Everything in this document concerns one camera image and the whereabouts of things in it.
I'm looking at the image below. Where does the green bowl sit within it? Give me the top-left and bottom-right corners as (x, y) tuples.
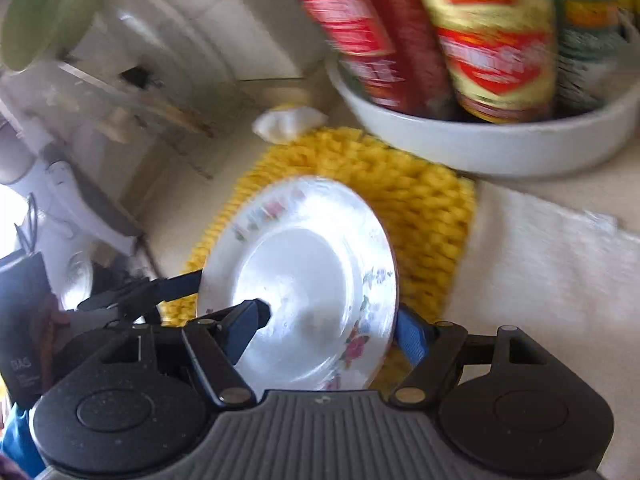
(0, 0), (104, 74)

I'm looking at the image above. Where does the floral white plate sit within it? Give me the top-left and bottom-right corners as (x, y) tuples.
(196, 176), (399, 392)

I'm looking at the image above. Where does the yellow knitted mat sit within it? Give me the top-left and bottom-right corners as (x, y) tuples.
(160, 127), (477, 367)

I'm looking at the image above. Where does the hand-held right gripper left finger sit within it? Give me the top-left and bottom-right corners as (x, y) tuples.
(100, 299), (273, 408)

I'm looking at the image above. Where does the dark red bottle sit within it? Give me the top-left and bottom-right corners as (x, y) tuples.
(367, 0), (453, 117)

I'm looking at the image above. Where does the blue cloth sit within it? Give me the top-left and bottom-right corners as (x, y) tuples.
(0, 404), (47, 478)

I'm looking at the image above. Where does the white round basin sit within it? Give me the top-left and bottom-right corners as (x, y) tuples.
(325, 54), (640, 179)

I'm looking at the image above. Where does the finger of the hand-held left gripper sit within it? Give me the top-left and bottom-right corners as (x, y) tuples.
(75, 270), (206, 326)

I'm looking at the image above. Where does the white fluffy towel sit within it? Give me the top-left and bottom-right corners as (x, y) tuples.
(447, 180), (640, 466)

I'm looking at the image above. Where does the white plastic appliance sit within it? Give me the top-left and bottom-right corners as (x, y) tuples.
(0, 120), (147, 311)

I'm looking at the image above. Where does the green white label bottle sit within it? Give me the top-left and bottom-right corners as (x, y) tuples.
(551, 0), (632, 117)

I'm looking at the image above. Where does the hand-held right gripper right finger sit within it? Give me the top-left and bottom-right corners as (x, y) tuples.
(391, 308), (547, 408)

